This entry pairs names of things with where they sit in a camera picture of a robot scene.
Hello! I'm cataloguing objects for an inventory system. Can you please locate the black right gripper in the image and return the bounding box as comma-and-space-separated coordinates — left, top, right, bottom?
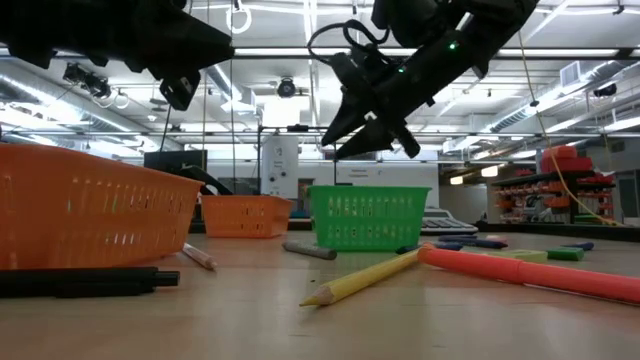
321, 64, 436, 160

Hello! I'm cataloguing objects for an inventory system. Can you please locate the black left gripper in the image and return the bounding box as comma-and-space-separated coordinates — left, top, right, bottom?
49, 0, 236, 112

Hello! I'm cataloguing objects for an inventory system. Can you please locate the green plastic basket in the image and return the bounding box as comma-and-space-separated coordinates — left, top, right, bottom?
306, 185, 433, 253

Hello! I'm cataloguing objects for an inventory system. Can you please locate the yellow pencil orange cap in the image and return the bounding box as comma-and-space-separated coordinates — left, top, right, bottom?
299, 247, 427, 308

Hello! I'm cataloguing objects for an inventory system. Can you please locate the white pencil yellow eraser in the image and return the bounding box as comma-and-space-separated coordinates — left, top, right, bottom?
181, 242, 219, 272

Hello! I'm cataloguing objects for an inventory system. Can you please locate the yellow green eraser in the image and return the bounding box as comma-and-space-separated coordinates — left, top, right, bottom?
492, 249, 549, 265

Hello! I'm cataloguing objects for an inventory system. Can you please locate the orange highlighter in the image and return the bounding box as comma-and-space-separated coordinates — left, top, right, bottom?
417, 242, 640, 307

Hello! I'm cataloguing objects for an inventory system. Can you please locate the black pen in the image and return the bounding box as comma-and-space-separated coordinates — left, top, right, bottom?
0, 266, 181, 300

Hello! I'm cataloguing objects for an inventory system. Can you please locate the shelf with red bins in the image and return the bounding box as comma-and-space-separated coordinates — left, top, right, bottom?
489, 144, 617, 225

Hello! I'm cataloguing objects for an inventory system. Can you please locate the white equipment cabinet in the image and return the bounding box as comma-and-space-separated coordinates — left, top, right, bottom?
260, 135, 301, 199

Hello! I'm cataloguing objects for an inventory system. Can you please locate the black monitor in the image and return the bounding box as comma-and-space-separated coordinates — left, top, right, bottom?
143, 149, 209, 174

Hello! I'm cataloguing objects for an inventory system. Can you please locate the white desk calculator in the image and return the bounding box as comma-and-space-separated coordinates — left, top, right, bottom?
420, 206, 479, 237

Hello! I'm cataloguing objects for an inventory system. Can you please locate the orange plastic basket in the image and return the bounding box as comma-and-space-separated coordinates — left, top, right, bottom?
200, 194, 296, 240
0, 143, 206, 272

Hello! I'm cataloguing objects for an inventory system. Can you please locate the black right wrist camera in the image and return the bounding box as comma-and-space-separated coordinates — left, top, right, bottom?
329, 49, 381, 89

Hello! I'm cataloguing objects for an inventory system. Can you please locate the black round overhead camera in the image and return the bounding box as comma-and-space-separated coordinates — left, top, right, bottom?
276, 77, 298, 100

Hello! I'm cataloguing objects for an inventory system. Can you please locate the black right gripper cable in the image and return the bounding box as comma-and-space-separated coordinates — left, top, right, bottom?
306, 18, 392, 66

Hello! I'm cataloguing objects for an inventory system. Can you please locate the yellow hanging cable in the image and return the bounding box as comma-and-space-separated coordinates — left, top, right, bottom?
516, 29, 624, 228

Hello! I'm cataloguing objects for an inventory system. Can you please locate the black metal table frame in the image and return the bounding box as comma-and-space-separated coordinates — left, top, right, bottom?
188, 218, 640, 243

